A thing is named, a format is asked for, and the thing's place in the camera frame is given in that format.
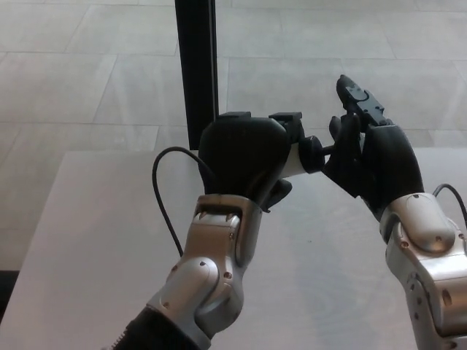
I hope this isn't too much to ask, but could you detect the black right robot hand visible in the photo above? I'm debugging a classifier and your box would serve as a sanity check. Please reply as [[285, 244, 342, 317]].
[[323, 74, 426, 223]]

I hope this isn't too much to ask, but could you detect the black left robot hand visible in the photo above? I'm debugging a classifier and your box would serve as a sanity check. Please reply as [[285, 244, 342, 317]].
[[198, 111, 306, 214]]

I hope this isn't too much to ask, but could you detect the white air pump black handle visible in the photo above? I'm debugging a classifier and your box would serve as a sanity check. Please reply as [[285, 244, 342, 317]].
[[283, 133, 336, 179]]

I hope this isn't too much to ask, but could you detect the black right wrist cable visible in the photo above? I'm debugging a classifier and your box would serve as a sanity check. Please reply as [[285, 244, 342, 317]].
[[432, 184, 467, 224]]

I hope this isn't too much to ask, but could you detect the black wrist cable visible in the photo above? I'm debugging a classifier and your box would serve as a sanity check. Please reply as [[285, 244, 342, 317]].
[[432, 184, 467, 224], [152, 146, 217, 258]]

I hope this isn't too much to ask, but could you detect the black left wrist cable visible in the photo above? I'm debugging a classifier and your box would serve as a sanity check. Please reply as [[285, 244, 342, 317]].
[[152, 146, 217, 258]]

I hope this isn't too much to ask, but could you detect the black vertical post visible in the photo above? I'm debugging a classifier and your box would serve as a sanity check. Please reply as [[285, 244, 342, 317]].
[[174, 0, 220, 150]]

